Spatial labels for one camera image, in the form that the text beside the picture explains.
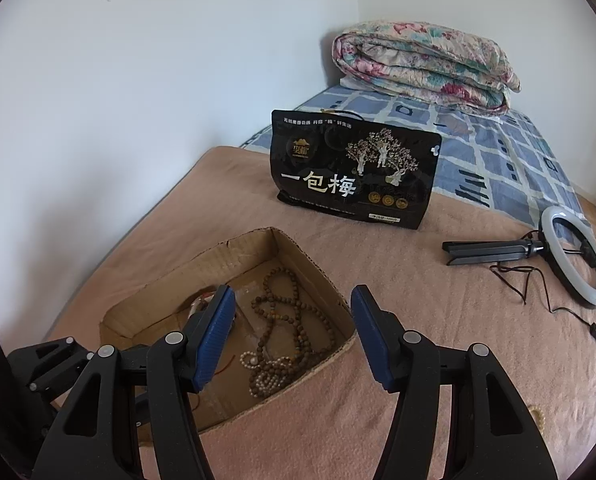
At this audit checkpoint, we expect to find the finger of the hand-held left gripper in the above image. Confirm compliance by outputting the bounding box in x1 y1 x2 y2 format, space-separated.
7 335 98 403

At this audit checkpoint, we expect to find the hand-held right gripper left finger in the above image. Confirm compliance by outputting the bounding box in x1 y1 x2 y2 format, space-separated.
30 284 238 480

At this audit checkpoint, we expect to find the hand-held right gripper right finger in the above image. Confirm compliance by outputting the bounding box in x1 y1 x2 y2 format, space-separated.
350 284 559 480

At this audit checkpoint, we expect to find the red strap watch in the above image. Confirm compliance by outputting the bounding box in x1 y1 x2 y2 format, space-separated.
185 287 219 321

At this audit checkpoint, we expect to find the brown bead necklace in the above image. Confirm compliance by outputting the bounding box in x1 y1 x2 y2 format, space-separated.
250 267 335 361

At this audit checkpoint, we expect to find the cardboard box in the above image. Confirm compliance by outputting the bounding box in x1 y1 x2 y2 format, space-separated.
99 226 358 433

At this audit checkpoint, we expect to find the cream bead bracelet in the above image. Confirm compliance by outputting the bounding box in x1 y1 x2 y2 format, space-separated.
528 406 546 438

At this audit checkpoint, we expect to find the pink-brown blanket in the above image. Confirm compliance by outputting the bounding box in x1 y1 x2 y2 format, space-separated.
43 146 596 480

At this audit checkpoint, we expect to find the black snack bag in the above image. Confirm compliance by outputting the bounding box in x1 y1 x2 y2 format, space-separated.
269 108 441 231

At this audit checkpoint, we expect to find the blue checked bedsheet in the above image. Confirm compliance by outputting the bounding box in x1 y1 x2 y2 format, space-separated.
238 85 591 228

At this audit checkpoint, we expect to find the folded floral quilt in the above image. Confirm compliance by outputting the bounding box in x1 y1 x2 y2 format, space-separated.
331 21 523 115

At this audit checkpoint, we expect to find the ring light with black tripod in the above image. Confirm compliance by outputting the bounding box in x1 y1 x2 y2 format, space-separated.
442 206 596 307

